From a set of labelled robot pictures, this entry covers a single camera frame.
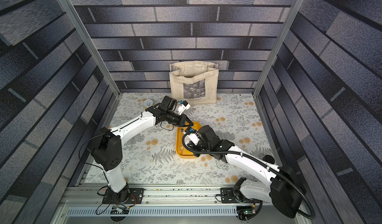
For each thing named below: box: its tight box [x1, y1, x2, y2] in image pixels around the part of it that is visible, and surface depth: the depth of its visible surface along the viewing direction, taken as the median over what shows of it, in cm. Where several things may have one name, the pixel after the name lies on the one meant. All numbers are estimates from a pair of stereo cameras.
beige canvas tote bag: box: [169, 60, 220, 106], surface depth 102 cm
